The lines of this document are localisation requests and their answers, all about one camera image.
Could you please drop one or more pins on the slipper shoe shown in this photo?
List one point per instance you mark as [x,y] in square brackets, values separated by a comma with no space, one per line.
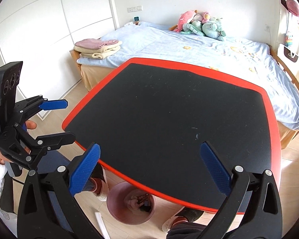
[183,215]
[97,183]

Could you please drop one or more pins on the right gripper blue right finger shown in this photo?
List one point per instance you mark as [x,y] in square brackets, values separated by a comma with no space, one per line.
[219,173]

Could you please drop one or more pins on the bed with blue sheet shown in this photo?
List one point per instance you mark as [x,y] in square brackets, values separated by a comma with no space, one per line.
[252,61]

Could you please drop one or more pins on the left slipper shoe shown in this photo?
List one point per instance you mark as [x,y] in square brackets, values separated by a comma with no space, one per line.
[97,183]

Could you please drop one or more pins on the pink trash bin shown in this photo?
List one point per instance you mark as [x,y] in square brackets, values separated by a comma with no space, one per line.
[129,204]

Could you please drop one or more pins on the folded towels stack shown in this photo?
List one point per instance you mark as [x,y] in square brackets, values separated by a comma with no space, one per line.
[96,48]

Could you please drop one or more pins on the right slipper shoe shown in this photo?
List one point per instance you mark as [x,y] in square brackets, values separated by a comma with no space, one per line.
[183,215]

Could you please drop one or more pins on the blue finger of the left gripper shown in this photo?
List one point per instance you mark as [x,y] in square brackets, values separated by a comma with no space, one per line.
[55,141]
[49,105]

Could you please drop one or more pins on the pink plush toy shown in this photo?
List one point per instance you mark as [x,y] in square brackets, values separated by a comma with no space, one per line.
[186,17]

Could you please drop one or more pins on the person left hand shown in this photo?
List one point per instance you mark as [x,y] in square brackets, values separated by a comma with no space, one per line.
[4,145]

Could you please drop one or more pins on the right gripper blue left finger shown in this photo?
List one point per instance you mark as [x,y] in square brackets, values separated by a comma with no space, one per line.
[81,167]

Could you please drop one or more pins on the red table with black top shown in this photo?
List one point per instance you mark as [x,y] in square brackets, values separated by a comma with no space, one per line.
[151,116]

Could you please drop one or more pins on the teal plush toy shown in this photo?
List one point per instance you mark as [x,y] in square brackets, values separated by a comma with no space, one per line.
[205,25]

